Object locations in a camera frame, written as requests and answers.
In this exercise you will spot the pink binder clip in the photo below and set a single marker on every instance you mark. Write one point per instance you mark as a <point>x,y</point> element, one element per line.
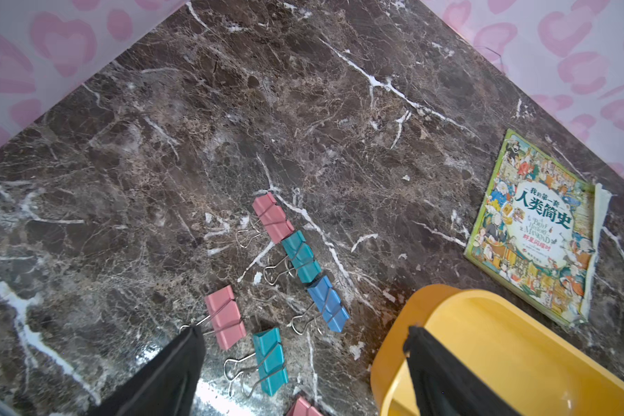
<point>272,218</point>
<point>302,407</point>
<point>225,318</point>

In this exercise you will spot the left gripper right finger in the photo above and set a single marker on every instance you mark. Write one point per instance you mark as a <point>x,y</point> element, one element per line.
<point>443,385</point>

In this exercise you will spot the blue binder clip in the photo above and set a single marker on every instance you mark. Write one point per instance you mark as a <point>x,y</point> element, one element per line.
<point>326,304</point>

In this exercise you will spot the yellow plastic storage tray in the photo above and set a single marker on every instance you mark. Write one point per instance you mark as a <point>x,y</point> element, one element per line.
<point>534,370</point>

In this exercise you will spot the teal binder clip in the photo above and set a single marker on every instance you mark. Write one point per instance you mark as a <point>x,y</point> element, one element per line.
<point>298,261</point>
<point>267,361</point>

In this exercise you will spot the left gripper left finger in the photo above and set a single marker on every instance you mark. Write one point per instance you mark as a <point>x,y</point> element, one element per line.
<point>166,385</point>

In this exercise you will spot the illustrated children's history book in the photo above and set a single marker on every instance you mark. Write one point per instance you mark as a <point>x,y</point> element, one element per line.
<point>538,231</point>

